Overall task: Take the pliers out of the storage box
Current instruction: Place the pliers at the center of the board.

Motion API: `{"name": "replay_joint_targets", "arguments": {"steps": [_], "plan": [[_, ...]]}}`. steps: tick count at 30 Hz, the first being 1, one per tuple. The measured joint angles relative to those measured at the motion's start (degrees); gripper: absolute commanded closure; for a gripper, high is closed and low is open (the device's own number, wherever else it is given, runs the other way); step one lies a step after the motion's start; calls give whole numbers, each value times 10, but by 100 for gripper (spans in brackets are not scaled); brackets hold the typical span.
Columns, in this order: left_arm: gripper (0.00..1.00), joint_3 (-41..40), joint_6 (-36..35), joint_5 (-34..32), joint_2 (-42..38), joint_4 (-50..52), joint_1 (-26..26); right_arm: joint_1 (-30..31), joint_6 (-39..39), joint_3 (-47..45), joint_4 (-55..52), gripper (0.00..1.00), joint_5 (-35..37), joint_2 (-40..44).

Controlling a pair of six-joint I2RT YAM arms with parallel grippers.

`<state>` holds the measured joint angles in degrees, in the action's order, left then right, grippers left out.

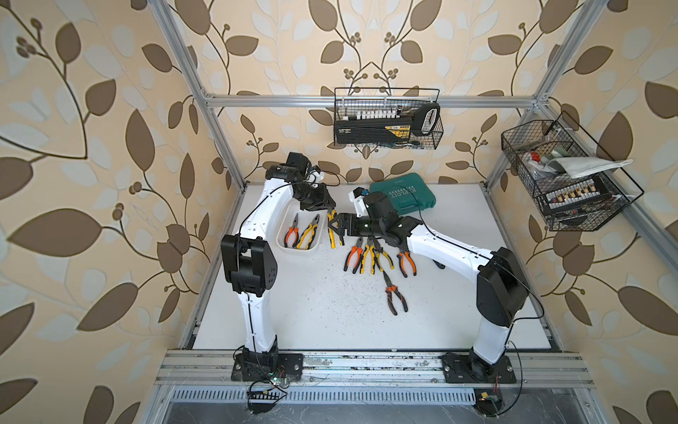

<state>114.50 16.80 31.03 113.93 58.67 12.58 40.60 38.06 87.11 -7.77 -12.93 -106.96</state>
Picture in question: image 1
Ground white paper booklet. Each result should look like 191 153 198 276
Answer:
547 157 633 178

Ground black wire basket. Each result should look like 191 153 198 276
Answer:
333 86 444 149
501 111 644 231

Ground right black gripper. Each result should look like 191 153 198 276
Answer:
328 211 385 238

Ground orange black combination pliers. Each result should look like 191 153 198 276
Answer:
344 237 364 274

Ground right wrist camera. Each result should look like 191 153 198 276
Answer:
349 187 395 219

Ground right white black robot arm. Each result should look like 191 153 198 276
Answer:
329 213 529 366

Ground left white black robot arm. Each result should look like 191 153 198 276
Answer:
221 153 335 373

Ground yellow black long-nose pliers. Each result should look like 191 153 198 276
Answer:
374 238 395 270

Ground aluminium front rail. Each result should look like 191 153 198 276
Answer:
155 350 594 389

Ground socket set tray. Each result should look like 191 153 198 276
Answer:
544 178 612 212

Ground right black wire basket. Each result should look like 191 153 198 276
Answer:
501 111 644 231

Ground back black wire basket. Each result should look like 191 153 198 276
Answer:
333 86 444 149

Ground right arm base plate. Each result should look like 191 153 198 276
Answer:
441 352 517 384

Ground black yellow tool case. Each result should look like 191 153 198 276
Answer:
334 117 412 145

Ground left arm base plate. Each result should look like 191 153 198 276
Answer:
231 350 304 383

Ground green plastic tool case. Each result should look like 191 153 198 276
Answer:
369 173 436 215

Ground Greener orange black pliers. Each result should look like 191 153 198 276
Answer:
397 249 418 278

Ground small orange black pliers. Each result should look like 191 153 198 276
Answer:
284 213 300 248

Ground orange handled long-nose pliers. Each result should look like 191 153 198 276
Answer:
382 271 409 316

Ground yellow black combination pliers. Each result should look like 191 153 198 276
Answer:
296 214 320 250
327 210 344 249
359 236 374 274

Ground white plastic storage box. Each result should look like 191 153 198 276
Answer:
275 204 326 254

